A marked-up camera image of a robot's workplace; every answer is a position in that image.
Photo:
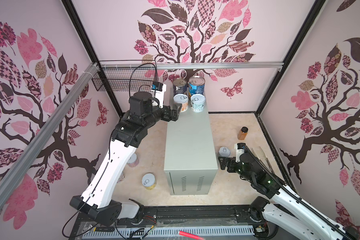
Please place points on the diagonal aluminium bar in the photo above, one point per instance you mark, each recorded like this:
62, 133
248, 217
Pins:
15, 174

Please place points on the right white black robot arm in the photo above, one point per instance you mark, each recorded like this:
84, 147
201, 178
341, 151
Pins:
280, 205

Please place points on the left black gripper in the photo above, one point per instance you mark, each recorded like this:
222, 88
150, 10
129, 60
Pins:
174, 112

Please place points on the black wire basket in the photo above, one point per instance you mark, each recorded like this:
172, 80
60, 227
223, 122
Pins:
126, 76

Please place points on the white slotted cable duct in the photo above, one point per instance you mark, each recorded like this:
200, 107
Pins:
170, 232

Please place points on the dark label tin can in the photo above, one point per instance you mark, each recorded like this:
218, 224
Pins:
180, 86

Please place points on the orange label can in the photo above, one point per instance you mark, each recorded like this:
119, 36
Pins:
183, 100

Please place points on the patterned can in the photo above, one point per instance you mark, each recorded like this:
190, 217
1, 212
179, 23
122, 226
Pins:
198, 103

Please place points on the yellow label tin can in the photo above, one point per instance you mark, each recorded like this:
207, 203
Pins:
149, 181

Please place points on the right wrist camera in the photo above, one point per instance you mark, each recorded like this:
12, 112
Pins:
240, 149

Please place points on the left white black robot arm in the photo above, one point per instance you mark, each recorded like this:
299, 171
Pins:
96, 201

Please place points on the horizontal aluminium bar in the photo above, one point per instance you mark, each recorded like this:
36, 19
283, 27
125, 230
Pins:
186, 66

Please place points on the grey metal cabinet counter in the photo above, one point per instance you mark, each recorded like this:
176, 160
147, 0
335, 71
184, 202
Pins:
190, 159

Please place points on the pink label tin can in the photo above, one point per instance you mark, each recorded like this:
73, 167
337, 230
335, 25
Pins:
133, 161

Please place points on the blue label tin can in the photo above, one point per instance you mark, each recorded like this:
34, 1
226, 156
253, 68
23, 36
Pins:
196, 85

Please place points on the metal tongs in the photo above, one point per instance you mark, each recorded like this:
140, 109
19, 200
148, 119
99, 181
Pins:
264, 157

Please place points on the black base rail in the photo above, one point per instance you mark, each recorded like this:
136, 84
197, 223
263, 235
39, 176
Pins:
181, 216

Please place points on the pink cartoon label can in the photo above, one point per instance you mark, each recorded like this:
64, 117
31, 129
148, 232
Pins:
121, 178

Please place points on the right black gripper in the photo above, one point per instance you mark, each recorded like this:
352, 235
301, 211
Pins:
231, 161

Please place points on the amber jar black lid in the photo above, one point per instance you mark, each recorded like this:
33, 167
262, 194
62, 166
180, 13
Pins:
243, 133

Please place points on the white can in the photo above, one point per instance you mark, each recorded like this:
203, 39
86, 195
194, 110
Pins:
224, 152

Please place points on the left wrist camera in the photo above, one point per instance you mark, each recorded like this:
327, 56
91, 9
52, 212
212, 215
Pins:
144, 103

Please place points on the pink marker pen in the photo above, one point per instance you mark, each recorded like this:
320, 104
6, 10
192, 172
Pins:
191, 236

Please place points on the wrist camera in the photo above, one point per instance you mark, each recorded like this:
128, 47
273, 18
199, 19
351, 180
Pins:
240, 149
144, 103

